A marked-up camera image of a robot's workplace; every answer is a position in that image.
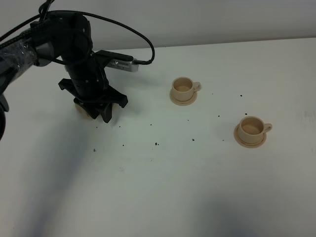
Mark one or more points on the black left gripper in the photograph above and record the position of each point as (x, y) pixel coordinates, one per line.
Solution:
(88, 83)

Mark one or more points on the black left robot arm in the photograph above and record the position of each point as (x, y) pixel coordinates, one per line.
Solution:
(64, 37)

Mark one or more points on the beige teapot saucer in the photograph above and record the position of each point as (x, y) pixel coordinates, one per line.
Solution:
(84, 115)

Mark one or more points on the far beige cup saucer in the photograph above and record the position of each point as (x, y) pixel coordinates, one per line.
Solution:
(183, 103)

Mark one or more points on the beige cup saucer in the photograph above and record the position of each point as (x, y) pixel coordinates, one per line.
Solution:
(247, 145)
(183, 103)

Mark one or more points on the far beige teacup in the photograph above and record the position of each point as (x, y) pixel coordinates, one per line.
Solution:
(183, 88)

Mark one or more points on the beige teacup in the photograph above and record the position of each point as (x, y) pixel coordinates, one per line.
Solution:
(251, 130)
(183, 88)

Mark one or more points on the near beige teacup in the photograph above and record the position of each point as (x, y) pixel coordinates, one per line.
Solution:
(251, 130)

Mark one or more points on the near beige cup saucer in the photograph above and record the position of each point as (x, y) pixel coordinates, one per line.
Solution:
(247, 145)

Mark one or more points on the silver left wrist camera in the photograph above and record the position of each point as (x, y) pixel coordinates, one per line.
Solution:
(116, 61)

